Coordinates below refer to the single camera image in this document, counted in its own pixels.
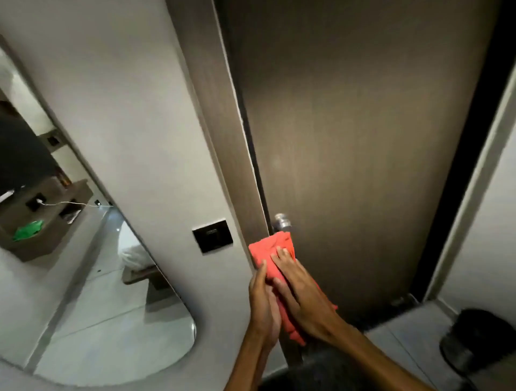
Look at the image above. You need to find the red cleaning cloth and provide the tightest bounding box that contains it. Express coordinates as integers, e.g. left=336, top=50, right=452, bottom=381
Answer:
left=248, top=231, right=338, bottom=347

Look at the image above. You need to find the person's left hand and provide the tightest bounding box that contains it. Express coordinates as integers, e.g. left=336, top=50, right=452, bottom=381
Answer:
left=248, top=260, right=283, bottom=350

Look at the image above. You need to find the brown door frame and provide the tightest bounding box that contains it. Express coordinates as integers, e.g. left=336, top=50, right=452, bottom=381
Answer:
left=165, top=0, right=516, bottom=367

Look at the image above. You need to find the black wall switch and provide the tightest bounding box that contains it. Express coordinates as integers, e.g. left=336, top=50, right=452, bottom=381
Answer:
left=192, top=219, right=234, bottom=254

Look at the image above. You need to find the person's right hand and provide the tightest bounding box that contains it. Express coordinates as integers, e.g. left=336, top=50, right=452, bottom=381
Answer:
left=270, top=247, right=344, bottom=344

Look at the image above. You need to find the brown wooden door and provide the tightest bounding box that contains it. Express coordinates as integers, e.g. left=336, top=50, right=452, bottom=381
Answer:
left=214, top=0, right=501, bottom=325

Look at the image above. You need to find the person's right forearm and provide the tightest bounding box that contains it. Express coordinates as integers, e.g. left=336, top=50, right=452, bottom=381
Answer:
left=320, top=318, right=438, bottom=391

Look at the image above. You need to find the person's left forearm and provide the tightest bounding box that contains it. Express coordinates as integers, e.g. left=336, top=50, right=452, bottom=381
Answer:
left=224, top=331, right=280, bottom=391

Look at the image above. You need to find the rounded wall mirror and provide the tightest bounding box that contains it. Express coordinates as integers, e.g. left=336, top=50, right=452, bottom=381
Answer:
left=0, top=44, right=197, bottom=388

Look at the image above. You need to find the silver door knob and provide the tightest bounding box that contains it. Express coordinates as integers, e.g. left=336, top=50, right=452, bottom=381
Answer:
left=273, top=213, right=293, bottom=234

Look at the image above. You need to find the black trash bin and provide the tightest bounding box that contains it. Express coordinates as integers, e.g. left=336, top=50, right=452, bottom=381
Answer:
left=439, top=308, right=516, bottom=380

